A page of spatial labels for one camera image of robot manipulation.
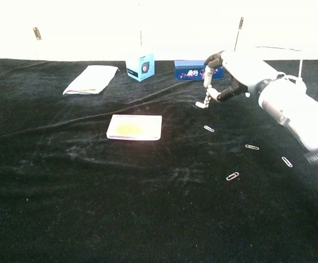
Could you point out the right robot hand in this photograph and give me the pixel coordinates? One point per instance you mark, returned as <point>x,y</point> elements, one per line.
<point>243,68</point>

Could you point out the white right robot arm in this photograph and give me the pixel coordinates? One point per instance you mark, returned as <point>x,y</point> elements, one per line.
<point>292,107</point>

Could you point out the metal screen hinge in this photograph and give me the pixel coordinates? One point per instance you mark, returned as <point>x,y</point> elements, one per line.
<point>241,23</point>
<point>37,33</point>

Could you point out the dark blue rectangular box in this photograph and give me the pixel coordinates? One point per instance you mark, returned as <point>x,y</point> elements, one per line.
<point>186,71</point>

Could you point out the woven folding screen panel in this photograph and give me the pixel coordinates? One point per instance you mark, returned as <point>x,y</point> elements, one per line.
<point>8,27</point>
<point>188,27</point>
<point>284,22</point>
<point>87,27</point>

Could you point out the light blue cube box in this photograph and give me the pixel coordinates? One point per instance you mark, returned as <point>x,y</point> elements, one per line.
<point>139,68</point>

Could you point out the clear flat plastic box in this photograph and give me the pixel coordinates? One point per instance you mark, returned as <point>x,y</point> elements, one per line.
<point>134,127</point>

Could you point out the black velvet tablecloth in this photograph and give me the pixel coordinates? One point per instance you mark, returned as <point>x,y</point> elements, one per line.
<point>65,191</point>

